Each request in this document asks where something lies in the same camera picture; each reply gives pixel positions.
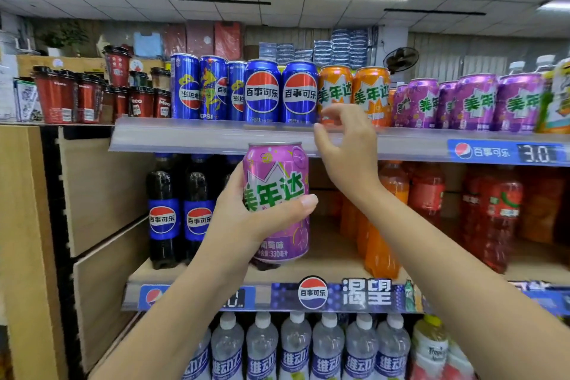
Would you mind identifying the person's left hand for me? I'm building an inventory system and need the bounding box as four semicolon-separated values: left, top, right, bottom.
195;163;319;280

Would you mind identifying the person's right hand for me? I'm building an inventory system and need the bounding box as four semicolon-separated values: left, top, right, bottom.
313;103;384;203

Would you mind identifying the purple grape soda can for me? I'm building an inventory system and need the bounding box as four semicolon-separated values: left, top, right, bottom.
406;78;441;129
436;80;459;130
243;141;311;265
391;83;411;128
494;73;545;134
453;74;498;132

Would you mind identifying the person's left forearm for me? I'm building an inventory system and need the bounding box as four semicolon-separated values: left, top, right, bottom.
89;253;252;380

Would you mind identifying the person's right forearm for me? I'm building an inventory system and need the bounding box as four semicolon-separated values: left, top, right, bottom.
336;177;570;380

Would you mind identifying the wide blue cola can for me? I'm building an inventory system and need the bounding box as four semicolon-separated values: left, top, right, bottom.
282;61;319;125
244;59;282;124

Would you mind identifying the orange soda can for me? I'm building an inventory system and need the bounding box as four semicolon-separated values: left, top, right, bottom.
317;65;354;125
353;66;391;128

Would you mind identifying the orange soda bottle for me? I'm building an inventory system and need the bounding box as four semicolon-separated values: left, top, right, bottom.
340;193;370;257
364;161;410;281

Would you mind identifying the dark cola bottle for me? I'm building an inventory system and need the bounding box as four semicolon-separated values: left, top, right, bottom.
146;153;182;270
183;154;217;263
221;156;245;191

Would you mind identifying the stack of wrapped bottle packs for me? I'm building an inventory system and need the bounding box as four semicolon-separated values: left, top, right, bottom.
259;28;371;69

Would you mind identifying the slim blue cola can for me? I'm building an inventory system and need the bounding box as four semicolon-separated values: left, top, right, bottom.
227;61;248;121
170;53;200;120
199;56;229;121

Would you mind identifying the red soda bottle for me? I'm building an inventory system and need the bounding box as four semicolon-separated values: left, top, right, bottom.
408;163;446;230
479;168;524;275

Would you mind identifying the red cardboard box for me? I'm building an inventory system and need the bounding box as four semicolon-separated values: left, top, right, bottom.
186;20;216;58
214;21;244;61
162;23;187;59

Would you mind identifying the row of clear drink bottles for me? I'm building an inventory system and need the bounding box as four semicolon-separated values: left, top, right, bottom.
182;311;411;380

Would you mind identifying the wooden shelf side panel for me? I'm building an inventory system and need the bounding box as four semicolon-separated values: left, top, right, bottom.
0;125;157;380

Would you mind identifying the yellow cap juice bottle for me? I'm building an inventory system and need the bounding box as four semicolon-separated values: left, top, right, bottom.
410;315;450;380

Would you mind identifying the digital price tag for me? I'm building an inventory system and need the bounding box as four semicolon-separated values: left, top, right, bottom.
517;144;558;165

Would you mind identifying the group of red drink cups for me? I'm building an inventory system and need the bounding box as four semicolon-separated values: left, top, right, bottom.
32;46;172;125

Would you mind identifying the yellow orange juice bottle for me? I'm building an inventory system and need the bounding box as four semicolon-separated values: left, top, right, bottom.
536;58;570;135

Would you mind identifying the green potted plant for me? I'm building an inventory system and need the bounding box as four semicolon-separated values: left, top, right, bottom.
38;20;90;58

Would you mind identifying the grey shelf price rail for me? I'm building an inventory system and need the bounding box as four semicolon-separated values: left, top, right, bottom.
109;117;570;167

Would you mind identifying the blue printed shelf rail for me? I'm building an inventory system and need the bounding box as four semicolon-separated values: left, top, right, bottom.
122;276;570;319

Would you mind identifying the black wall fan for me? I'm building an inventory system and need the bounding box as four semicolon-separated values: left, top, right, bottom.
383;47;420;76

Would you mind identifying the black ceiling rail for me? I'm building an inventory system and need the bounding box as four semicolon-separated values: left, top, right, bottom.
383;8;486;16
158;0;272;6

